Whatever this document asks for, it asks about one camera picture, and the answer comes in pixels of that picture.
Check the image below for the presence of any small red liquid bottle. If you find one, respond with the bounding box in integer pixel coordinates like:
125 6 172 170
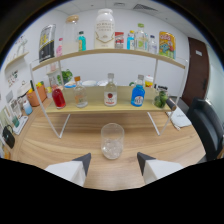
50 78 67 110

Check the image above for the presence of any clear drinking glass with ice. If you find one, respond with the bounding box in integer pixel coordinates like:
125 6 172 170
100 122 126 161

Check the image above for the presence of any white notebook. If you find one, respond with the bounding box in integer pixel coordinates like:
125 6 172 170
166 108 193 130

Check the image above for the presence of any black armchair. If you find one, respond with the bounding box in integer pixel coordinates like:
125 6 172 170
186 97 224 163

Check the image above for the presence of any white tray with green bottle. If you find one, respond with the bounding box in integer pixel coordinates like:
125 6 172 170
12 114 30 136

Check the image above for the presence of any glass jar of green limes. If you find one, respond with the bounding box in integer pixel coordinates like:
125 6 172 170
153 87 170 109

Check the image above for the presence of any two-tier wooden shelf rack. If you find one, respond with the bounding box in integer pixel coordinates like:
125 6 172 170
29 48 189 139

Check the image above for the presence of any black kettle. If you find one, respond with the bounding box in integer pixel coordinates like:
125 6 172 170
2 124 16 149

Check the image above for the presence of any clear bottle with orange cap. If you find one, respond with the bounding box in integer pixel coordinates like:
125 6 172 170
73 75 89 109

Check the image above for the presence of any blue liquid bottle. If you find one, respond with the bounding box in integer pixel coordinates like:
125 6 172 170
130 74 146 108

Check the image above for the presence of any small white and blue bottle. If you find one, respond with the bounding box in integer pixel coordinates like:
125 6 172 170
22 99 34 116

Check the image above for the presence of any orange pot with fruit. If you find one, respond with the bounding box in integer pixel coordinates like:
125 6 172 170
25 81 48 108

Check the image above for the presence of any clear bottle with red label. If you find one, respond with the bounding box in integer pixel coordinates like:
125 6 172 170
103 72 118 107

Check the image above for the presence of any white bowl with blue rim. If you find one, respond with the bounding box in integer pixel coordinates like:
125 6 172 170
63 80 78 89

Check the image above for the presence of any plain white bowl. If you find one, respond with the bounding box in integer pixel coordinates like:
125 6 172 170
81 79 98 88

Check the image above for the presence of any green leafy plant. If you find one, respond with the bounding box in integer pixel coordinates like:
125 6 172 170
57 68 74 86

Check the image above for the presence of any white lidded glass jar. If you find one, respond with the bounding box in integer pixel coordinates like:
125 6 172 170
48 68 63 88

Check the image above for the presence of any brown door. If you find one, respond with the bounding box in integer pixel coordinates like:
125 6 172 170
181 36 210 108

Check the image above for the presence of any small pink bottle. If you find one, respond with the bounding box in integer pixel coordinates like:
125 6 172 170
55 37 64 58

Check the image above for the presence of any small clear bottle blue cap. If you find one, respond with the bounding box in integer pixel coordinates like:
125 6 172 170
147 34 158 55

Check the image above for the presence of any yellow cartoon print can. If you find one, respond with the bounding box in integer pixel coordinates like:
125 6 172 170
158 30 177 60

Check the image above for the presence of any teal bottle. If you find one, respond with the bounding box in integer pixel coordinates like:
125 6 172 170
77 30 88 52

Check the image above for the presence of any small light blue bottle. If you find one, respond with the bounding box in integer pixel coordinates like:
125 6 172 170
126 30 136 51

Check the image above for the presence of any tall glass jar wooden lid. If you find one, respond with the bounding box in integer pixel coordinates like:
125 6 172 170
62 14 81 55

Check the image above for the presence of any large white milk bottle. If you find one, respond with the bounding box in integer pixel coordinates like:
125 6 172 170
93 8 116 50

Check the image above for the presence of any ceiling air vent grille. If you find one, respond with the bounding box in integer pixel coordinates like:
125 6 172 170
133 3 158 13

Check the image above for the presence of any wooden wall shelf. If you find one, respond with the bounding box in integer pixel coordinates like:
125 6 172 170
4 50 30 71

